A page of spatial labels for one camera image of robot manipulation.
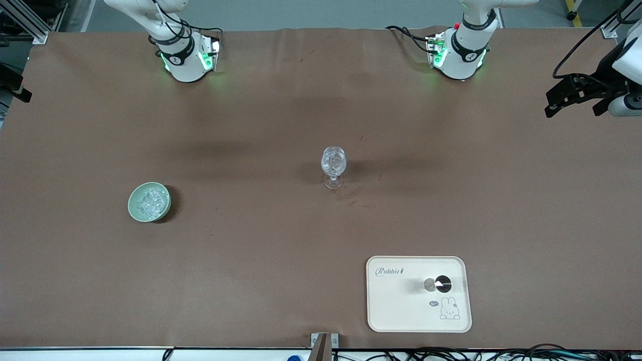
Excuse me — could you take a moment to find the silver metal jigger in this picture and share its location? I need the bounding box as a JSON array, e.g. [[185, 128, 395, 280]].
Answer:
[[424, 275, 453, 293]]

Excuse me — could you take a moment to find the clear ice cube pile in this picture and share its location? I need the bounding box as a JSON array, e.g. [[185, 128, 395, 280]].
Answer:
[[137, 187, 169, 219]]

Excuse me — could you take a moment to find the clear crystal wine glass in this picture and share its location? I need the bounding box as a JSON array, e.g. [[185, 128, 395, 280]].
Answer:
[[320, 146, 348, 190]]

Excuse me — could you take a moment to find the green ceramic bowl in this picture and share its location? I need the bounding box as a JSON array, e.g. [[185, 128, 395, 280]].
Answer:
[[127, 182, 172, 223]]

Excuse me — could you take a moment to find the cream rabbit print tray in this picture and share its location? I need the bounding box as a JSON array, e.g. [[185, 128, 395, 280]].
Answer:
[[366, 256, 472, 333]]

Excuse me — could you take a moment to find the brown table cover sheet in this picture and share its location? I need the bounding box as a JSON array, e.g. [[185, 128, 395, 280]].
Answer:
[[0, 28, 642, 350]]

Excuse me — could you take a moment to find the aluminium profile frame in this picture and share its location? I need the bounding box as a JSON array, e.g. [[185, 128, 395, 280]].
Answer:
[[0, 0, 68, 46], [600, 0, 642, 40]]

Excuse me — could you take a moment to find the black left arm base cable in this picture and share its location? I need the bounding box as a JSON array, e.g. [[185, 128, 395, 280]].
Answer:
[[385, 25, 437, 55]]

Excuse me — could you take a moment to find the black arm base cable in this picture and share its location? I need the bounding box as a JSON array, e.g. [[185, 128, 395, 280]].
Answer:
[[385, 25, 437, 55], [178, 19, 224, 43]]

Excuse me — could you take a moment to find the black right arm base cable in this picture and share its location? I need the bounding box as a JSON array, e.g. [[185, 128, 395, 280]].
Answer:
[[178, 19, 224, 43]]

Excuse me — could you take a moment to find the black cable bundle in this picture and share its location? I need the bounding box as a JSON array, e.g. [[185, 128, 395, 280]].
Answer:
[[334, 345, 642, 361]]

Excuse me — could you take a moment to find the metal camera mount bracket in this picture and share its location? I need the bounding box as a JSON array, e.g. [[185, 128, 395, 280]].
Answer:
[[310, 333, 340, 361]]

